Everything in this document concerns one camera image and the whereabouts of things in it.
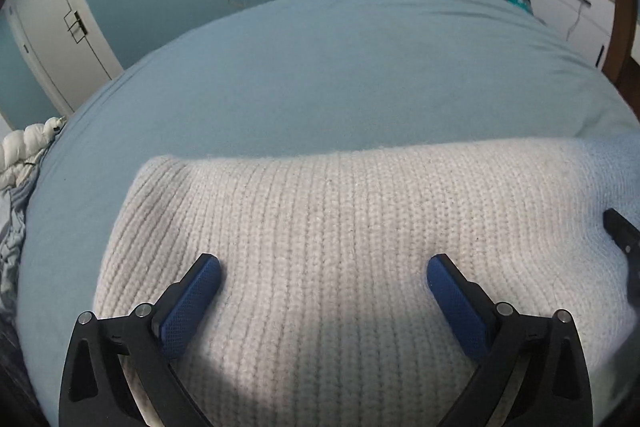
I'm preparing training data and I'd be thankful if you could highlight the brown wooden post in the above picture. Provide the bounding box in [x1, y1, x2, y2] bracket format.
[600, 0, 640, 118]

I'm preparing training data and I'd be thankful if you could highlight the white down jacket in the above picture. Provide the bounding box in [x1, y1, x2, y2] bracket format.
[0, 117, 68, 192]

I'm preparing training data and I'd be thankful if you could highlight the cream and light blue knit sweater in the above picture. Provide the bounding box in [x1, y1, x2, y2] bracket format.
[92, 137, 640, 427]

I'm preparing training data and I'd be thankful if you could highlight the black door handle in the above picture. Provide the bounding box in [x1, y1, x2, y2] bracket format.
[64, 11, 90, 44]

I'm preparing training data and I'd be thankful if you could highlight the white door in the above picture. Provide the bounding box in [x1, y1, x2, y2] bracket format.
[2, 0, 125, 115]

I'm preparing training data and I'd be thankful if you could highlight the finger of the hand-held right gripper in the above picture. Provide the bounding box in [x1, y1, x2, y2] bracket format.
[602, 208, 640, 254]

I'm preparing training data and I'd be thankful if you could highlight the bed with blue sheet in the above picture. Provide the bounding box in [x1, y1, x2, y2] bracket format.
[15, 0, 640, 423]

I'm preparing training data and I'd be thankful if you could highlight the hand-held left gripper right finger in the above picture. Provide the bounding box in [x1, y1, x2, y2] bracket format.
[426, 253, 593, 427]

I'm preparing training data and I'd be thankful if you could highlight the grey cloth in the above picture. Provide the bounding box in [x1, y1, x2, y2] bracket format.
[0, 177, 38, 303]

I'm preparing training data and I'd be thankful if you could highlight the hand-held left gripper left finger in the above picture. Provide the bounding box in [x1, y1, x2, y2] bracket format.
[59, 253, 222, 427]

